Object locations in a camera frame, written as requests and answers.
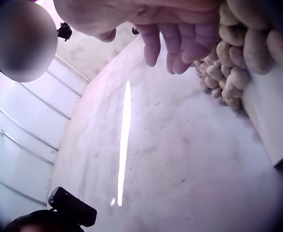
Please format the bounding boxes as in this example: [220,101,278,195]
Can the person's right hand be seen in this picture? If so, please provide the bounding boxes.
[53,0,227,75]

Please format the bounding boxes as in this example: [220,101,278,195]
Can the person's right thumb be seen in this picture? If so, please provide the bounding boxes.
[93,25,117,43]

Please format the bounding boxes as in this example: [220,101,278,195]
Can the person's right index finger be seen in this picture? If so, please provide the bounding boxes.
[137,24,161,67]

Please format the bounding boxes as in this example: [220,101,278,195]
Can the person's right little finger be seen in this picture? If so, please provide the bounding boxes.
[203,22,221,53]

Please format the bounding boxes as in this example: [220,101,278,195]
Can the person's right ring finger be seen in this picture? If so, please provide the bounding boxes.
[181,24,208,65]

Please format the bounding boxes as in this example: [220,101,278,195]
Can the person's right middle finger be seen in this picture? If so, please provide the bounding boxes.
[161,25,189,75]

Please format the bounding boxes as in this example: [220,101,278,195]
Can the pile of potatoes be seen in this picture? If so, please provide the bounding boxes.
[192,0,283,111]

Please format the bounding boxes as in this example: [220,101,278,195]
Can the white display bin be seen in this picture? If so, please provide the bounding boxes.
[240,69,283,167]

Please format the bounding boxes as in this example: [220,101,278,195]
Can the long ceiling lamp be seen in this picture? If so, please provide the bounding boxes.
[117,80,132,207]

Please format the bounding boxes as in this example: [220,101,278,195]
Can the black wrist band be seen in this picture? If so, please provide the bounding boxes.
[4,187,97,232]

